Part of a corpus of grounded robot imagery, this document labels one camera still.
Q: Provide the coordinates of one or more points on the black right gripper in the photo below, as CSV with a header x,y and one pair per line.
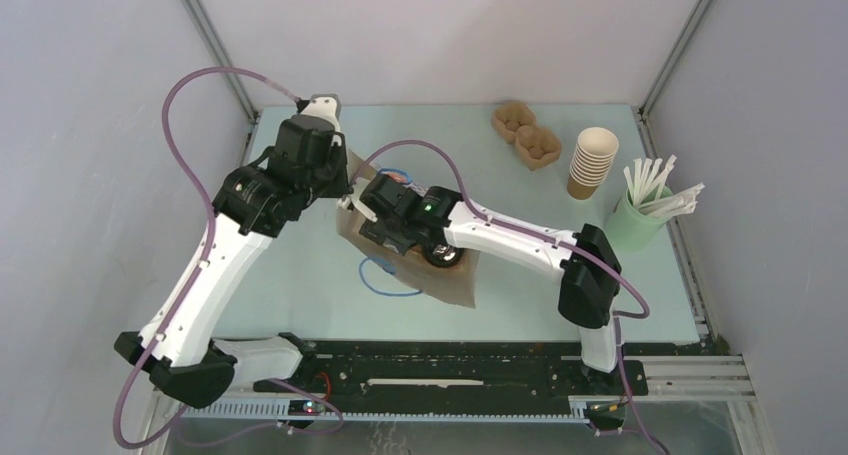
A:
x,y
379,232

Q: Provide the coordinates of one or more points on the black plastic cup lid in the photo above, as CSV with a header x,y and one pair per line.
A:
x,y
443,256

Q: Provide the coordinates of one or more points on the blue checkered paper bag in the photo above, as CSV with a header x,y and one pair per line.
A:
x,y
453,285

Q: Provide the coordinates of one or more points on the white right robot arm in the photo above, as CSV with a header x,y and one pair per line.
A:
x,y
582,262

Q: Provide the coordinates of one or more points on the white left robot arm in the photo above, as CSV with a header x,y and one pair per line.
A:
x,y
176,348

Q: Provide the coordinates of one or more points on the brown pulp cup carrier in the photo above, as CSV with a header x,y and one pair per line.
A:
x,y
536,146

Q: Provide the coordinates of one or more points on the stack of brown paper cups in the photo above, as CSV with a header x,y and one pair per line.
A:
x,y
592,160

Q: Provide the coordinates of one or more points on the green straw holder cup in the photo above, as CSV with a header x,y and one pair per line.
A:
x,y
627,229

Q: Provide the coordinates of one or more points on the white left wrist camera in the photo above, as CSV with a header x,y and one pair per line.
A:
x,y
323,106

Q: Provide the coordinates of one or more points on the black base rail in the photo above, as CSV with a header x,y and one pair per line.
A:
x,y
511,382

